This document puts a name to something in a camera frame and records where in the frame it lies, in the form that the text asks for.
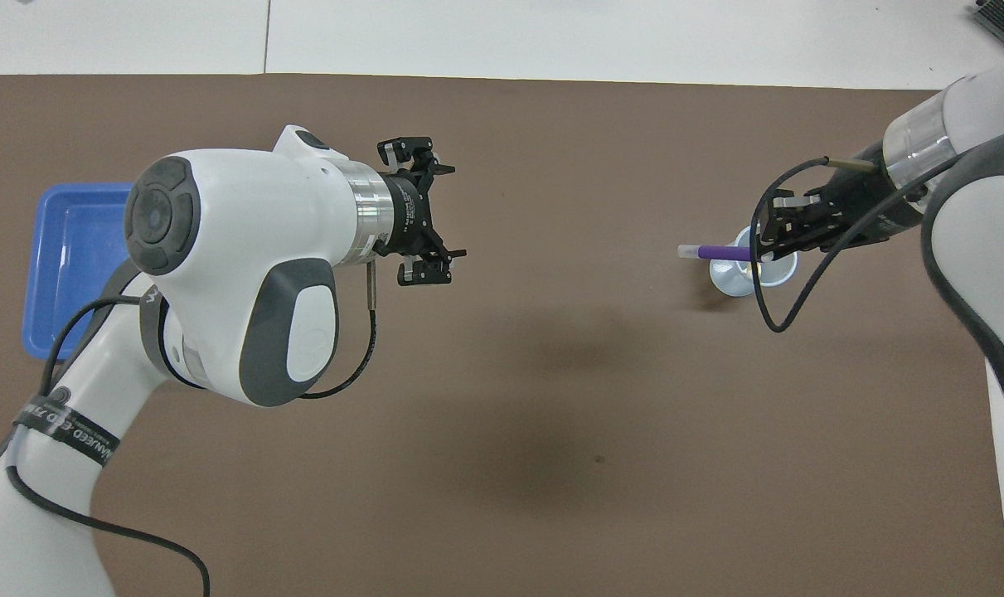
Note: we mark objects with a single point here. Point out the clear plastic cup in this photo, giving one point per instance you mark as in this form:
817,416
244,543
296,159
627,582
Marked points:
732,278

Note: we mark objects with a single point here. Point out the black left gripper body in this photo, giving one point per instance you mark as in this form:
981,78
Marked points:
409,215

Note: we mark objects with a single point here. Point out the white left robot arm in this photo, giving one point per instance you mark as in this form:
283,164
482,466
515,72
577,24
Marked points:
244,249

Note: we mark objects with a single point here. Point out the purple pen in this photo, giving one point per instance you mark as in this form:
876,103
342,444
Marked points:
717,252

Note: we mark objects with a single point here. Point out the blue plastic tray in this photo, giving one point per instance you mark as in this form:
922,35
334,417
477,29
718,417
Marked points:
70,274

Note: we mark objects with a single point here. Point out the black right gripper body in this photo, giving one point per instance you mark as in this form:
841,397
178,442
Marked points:
870,203

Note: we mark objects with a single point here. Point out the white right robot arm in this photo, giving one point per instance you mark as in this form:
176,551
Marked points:
991,232

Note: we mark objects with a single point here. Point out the brown table mat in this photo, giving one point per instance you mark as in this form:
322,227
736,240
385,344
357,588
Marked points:
551,431

